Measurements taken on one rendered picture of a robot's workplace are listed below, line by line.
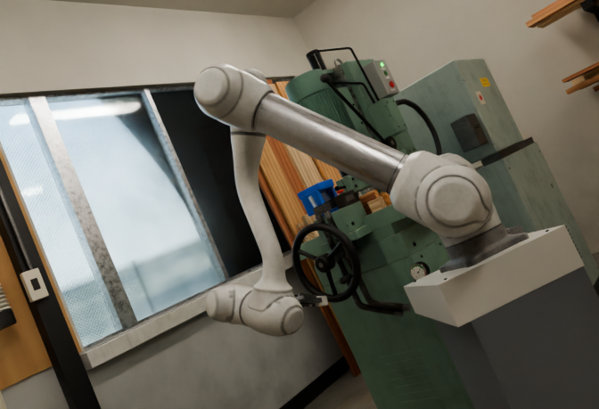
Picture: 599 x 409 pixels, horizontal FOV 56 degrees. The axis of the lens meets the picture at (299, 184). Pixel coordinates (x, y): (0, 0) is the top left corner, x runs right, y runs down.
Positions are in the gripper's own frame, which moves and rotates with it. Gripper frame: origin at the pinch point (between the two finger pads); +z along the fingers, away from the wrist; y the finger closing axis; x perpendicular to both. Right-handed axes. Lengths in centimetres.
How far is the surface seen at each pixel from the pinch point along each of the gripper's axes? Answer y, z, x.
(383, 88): -10, 51, -87
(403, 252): -13.7, 32.1, -13.3
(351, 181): 3, 33, -47
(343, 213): -3.6, 16.6, -29.9
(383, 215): -12.8, 27.0, -27.0
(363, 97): -4, 43, -83
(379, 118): -8, 46, -72
